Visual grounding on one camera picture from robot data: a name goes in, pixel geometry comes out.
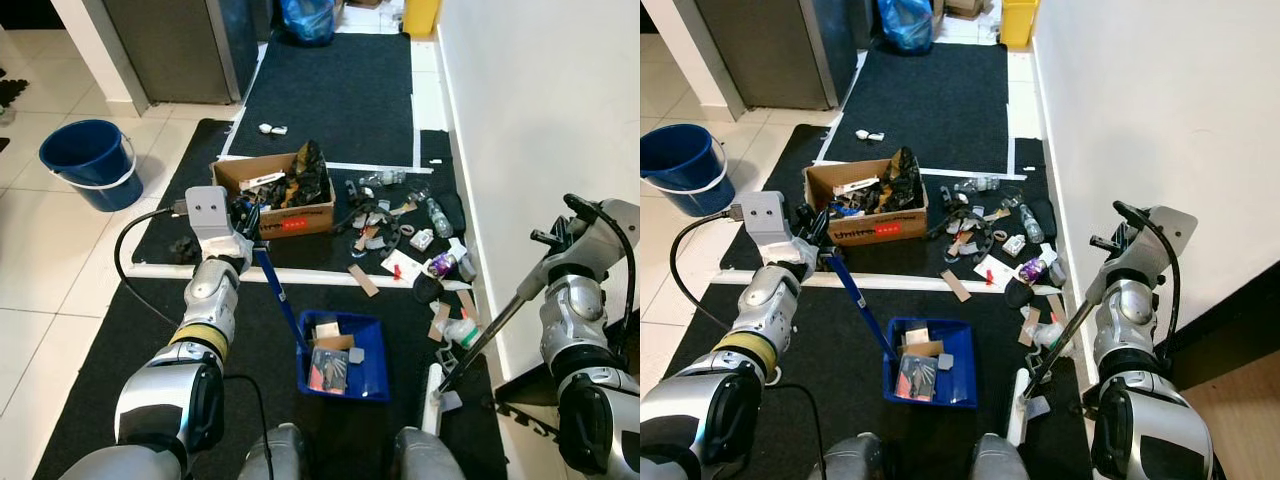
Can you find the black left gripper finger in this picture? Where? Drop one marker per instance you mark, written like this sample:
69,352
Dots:
263,223
812,245
249,238
828,230

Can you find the broom with white head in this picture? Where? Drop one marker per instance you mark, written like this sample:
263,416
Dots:
1065,343
490,331

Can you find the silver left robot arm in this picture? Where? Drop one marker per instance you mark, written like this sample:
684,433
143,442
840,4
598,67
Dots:
210,300
765,305

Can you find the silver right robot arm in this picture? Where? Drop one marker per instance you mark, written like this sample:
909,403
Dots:
1130,340
580,330

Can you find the long white floor strip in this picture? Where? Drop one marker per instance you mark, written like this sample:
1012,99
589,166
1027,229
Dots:
900,283
320,277

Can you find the white floor tape strip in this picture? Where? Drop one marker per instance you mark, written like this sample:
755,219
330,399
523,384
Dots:
414,100
945,172
350,166
1010,105

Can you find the cardboard box with red label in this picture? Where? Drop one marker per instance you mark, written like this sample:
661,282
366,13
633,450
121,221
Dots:
905,230
310,224

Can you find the black garment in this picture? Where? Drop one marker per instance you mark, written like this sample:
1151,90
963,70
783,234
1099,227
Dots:
898,185
305,180

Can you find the purple drink can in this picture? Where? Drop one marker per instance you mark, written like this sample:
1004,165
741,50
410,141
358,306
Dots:
1035,270
445,265

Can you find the clear plastic bottle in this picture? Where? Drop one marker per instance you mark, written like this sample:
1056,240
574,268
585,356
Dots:
1028,222
978,185
438,215
385,179

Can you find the small white box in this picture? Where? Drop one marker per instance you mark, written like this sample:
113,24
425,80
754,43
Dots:
422,240
1013,245

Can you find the crumpled white paper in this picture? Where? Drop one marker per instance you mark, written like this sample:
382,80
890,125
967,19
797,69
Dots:
272,129
868,134

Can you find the black sock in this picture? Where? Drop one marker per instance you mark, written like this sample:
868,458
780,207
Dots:
428,290
1020,293

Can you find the crumpled white green bottle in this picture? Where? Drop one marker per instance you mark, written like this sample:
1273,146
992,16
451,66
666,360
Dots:
1052,335
462,332

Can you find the brown cardboard strip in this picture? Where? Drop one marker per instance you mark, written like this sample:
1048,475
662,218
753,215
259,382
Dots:
925,348
956,286
363,281
335,342

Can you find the white paper with red mark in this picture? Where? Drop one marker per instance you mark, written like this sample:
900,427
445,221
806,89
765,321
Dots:
992,270
400,265

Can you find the blue bucket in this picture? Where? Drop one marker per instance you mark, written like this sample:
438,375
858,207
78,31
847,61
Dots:
90,160
680,165

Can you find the black mat with taped edges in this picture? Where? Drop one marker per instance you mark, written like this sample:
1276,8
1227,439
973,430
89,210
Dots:
925,95
330,90

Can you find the black card package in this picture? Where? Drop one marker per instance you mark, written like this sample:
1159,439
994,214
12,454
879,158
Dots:
328,370
915,376

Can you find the grey refrigerator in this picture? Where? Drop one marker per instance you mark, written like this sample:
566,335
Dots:
180,50
770,50

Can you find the blue plastic bag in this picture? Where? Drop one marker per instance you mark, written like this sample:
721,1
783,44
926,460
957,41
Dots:
905,25
308,20

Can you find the grey robot left leg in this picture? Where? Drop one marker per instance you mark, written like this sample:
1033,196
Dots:
273,455
855,460

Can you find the grey robot leg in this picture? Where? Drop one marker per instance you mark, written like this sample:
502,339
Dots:
430,455
1000,460
855,460
273,455

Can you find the yellow bin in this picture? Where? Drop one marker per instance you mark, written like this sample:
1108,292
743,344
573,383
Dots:
1018,20
421,15

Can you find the grey robot right leg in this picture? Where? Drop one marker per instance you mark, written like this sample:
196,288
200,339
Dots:
430,455
1000,460

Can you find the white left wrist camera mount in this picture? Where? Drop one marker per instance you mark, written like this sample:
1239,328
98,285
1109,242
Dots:
758,215
208,210

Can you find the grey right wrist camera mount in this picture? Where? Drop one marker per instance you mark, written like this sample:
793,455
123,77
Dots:
600,235
1150,245

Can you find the black metal bracket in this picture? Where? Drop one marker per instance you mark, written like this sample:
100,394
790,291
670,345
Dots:
525,415

